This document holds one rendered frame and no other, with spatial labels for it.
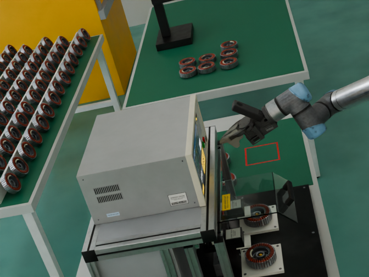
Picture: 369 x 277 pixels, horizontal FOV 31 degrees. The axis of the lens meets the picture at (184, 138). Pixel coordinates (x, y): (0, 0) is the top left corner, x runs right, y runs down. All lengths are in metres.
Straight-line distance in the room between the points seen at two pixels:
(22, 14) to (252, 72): 2.58
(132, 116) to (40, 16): 3.49
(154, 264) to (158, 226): 0.13
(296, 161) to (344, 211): 0.96
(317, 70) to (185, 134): 3.42
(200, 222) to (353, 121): 2.75
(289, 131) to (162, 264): 1.27
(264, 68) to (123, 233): 1.99
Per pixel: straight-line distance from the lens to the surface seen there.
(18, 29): 5.95
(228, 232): 2.39
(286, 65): 3.92
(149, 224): 2.20
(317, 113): 2.34
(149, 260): 2.20
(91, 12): 5.75
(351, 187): 4.09
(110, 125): 2.44
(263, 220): 2.59
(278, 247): 2.49
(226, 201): 2.29
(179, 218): 2.18
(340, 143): 4.52
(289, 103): 2.30
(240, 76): 3.91
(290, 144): 3.13
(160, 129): 2.30
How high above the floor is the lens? 2.36
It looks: 28 degrees down
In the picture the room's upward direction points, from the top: 16 degrees counter-clockwise
